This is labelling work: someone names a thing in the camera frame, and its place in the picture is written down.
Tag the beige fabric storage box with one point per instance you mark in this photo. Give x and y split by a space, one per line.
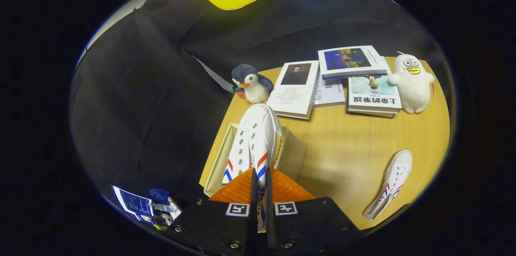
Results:
217 163

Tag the book with sky blue cover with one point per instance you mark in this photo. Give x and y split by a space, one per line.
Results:
373 95

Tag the blue lit screen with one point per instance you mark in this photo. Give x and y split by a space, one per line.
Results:
133 203

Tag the small blue cloth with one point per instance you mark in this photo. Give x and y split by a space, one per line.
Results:
160 196

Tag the grey penguin plush toy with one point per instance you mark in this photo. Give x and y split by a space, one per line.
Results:
256 88

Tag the thin white booklet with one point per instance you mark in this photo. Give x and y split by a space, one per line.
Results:
330 92

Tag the white book with portrait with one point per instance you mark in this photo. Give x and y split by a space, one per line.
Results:
292 94

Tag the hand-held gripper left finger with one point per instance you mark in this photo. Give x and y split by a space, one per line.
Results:
217 227

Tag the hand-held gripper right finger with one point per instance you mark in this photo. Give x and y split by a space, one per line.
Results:
306 227

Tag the white duck plush toy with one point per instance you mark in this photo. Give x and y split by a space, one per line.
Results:
411 90

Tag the book with dark blue cover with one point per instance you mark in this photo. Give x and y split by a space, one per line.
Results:
348 60

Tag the white shoe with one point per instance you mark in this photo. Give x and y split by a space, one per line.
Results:
254 135
393 179

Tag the black backdrop cloth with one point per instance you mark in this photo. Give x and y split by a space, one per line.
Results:
161 86

